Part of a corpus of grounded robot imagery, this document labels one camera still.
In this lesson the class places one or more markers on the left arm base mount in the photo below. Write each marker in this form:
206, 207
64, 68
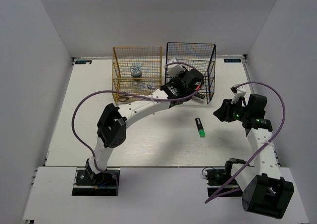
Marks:
103, 186

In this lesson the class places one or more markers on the round blue white tape tin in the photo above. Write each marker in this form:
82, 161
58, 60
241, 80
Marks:
136, 71

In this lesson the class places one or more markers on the left blue table label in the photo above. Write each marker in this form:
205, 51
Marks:
83, 61

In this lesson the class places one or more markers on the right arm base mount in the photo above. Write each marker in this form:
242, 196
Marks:
216, 177

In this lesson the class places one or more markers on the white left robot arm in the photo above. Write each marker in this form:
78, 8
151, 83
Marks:
114, 121

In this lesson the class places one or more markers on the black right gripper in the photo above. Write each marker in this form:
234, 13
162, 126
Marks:
225, 110

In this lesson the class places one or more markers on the gold wire mesh basket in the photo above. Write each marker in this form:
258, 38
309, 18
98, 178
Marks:
149, 58

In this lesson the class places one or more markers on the green black highlighter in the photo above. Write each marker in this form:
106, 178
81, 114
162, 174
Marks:
200, 127

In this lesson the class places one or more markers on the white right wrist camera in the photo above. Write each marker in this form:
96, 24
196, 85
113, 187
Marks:
238, 91

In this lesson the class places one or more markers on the pink black highlighter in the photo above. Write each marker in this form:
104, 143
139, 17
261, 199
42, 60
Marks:
198, 95

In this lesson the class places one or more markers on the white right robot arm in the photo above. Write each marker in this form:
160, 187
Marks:
264, 189

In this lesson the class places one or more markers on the black handled scissors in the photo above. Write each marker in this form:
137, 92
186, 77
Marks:
123, 98

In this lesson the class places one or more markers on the black wire mesh basket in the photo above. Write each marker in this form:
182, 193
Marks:
202, 56

